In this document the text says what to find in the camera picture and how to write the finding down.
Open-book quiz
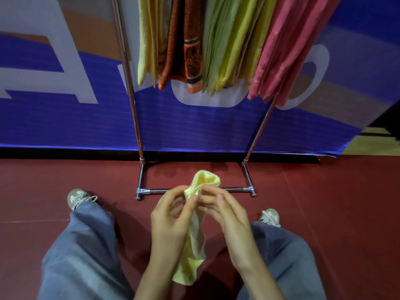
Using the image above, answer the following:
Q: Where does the chrome metal rack frame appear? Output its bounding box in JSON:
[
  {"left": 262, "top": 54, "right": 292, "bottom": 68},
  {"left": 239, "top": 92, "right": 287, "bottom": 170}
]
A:
[{"left": 111, "top": 0, "right": 281, "bottom": 201}]

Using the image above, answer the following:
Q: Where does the pale yellow striped towel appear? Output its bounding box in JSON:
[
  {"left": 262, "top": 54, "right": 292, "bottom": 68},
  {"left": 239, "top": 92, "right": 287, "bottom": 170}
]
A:
[{"left": 137, "top": 0, "right": 173, "bottom": 88}]

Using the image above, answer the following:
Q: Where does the pink towel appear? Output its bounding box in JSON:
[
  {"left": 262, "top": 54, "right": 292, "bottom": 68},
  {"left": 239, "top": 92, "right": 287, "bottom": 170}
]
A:
[
  {"left": 265, "top": 0, "right": 344, "bottom": 107},
  {"left": 247, "top": 0, "right": 310, "bottom": 102}
]

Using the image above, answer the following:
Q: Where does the orange towel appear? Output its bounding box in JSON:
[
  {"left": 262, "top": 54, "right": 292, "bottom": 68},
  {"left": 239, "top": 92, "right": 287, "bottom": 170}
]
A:
[{"left": 157, "top": 0, "right": 204, "bottom": 94}]

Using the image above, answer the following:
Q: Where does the person's right hand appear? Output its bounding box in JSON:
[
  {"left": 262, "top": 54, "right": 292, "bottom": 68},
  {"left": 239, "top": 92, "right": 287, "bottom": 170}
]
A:
[{"left": 197, "top": 184, "right": 260, "bottom": 273}]

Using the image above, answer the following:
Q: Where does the light green towel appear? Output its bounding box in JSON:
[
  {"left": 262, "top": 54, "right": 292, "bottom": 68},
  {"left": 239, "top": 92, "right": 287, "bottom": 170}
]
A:
[{"left": 201, "top": 0, "right": 243, "bottom": 97}]

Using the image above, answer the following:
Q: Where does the pale yellow-green towel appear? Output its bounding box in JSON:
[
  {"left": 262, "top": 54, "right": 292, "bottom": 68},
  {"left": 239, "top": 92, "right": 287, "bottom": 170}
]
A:
[{"left": 172, "top": 169, "right": 222, "bottom": 286}]

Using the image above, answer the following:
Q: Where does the bright yellow towel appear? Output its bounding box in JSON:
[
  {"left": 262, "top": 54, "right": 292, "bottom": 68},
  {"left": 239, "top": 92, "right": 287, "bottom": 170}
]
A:
[{"left": 215, "top": 0, "right": 279, "bottom": 91}]

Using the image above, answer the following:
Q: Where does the person's left hand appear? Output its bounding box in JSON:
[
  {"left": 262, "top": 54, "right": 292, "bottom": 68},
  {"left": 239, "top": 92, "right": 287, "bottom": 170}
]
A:
[{"left": 150, "top": 185, "right": 200, "bottom": 257}]

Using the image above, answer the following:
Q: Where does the person's left shoe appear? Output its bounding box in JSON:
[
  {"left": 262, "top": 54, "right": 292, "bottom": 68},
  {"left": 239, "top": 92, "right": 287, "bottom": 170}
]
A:
[{"left": 67, "top": 188, "right": 98, "bottom": 211}]

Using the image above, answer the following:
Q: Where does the blue printed banner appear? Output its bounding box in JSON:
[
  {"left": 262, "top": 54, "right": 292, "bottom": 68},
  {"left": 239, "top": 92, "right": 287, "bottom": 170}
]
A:
[{"left": 0, "top": 0, "right": 400, "bottom": 157}]

